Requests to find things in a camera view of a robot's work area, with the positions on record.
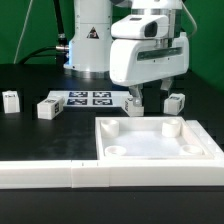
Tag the white L-shaped obstacle fence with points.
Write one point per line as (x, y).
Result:
(57, 155)

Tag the white square tabletop part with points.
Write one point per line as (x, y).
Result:
(148, 138)

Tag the AprilTag marker sheet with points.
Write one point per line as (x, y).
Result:
(91, 98)

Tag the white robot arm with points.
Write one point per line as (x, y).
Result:
(89, 49)

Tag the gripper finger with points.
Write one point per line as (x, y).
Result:
(136, 93)
(166, 84)

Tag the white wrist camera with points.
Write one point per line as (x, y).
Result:
(141, 27)

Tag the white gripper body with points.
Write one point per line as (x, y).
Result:
(134, 62)

